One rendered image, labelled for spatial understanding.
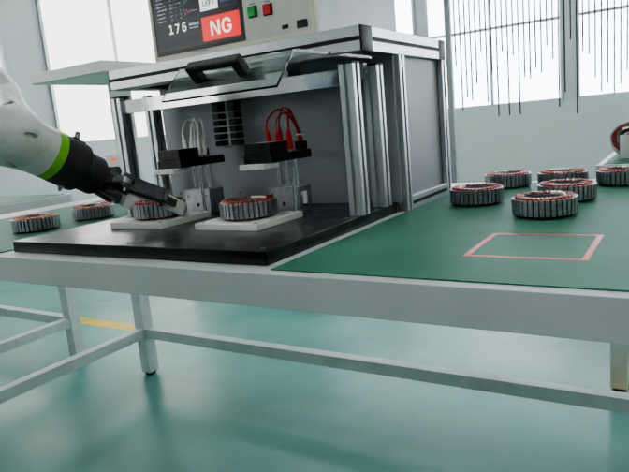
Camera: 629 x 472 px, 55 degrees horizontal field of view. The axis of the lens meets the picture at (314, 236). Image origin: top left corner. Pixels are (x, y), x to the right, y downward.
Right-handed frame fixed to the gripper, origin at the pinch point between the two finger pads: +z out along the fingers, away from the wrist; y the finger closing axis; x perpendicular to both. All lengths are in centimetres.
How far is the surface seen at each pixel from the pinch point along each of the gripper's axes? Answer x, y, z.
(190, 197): -6.3, 2.7, 10.3
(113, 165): -35, 91, 48
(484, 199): -13, -60, 31
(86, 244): 13.8, -4.3, -17.1
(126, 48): -295, 464, 275
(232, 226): 5.3, -26.3, -4.2
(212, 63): -14.5, -33.7, -25.0
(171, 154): -11.5, -0.9, -1.2
